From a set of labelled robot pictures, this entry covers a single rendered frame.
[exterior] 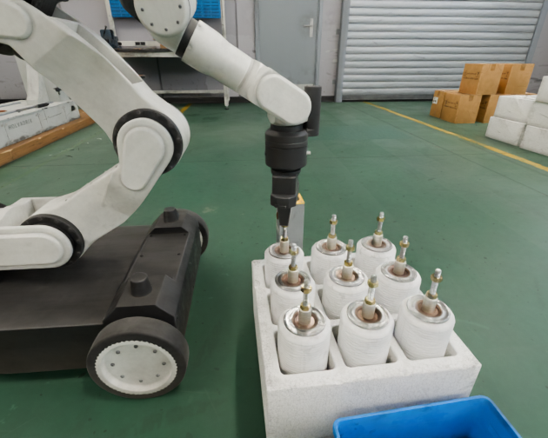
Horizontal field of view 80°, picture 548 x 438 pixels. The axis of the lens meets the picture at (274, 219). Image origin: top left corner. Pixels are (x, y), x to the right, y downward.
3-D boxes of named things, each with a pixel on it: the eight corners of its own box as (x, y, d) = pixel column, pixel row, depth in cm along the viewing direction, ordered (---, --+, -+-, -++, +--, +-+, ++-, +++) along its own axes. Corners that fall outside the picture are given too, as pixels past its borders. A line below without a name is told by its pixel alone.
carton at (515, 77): (524, 94, 355) (535, 63, 341) (504, 94, 354) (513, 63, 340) (506, 91, 382) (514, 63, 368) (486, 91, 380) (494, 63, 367)
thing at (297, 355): (312, 419, 61) (318, 350, 52) (268, 394, 65) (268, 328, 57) (330, 379, 68) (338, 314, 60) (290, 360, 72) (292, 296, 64)
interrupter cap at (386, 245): (385, 256, 77) (386, 254, 77) (356, 247, 81) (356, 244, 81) (396, 243, 83) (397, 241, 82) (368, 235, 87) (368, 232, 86)
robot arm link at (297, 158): (269, 186, 79) (269, 136, 74) (309, 188, 78) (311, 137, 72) (260, 207, 68) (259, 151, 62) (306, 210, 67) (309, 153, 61)
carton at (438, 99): (451, 115, 416) (457, 89, 402) (462, 117, 394) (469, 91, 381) (429, 115, 414) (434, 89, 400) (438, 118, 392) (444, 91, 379)
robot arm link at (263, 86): (299, 132, 61) (237, 94, 56) (287, 123, 69) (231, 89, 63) (318, 101, 59) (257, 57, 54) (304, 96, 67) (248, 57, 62)
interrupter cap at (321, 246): (346, 258, 77) (347, 255, 76) (314, 255, 78) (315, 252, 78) (346, 242, 83) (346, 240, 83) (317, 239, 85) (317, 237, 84)
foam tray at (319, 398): (267, 452, 62) (266, 390, 54) (253, 310, 96) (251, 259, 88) (457, 426, 66) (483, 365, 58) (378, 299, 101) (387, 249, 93)
